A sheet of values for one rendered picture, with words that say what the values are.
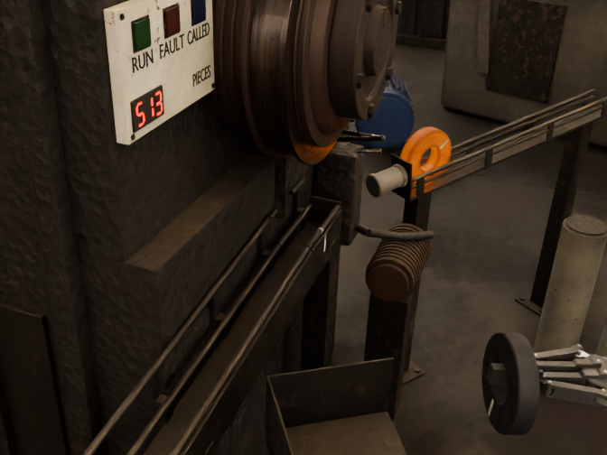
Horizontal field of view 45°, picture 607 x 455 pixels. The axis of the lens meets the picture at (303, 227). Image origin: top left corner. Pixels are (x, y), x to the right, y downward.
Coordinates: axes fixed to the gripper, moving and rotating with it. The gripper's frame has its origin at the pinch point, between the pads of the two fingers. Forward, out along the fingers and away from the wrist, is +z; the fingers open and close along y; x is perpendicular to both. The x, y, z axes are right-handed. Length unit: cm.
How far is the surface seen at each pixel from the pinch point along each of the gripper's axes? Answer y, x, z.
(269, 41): 28, 41, 39
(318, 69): 30, 37, 31
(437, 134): 85, 5, -7
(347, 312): 115, -72, 3
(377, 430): 0.7, -12.8, 19.1
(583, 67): 263, -24, -129
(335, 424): 1.9, -12.9, 25.7
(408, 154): 81, 1, 0
